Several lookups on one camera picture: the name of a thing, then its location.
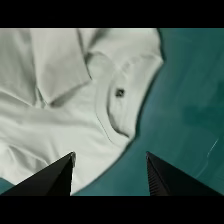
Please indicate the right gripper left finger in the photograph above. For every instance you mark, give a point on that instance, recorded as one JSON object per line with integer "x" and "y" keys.
{"x": 53, "y": 178}

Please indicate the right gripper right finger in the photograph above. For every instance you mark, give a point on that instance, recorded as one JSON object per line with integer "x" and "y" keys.
{"x": 170, "y": 181}

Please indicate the white T-shirt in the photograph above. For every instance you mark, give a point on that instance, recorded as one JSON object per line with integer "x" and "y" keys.
{"x": 56, "y": 110}

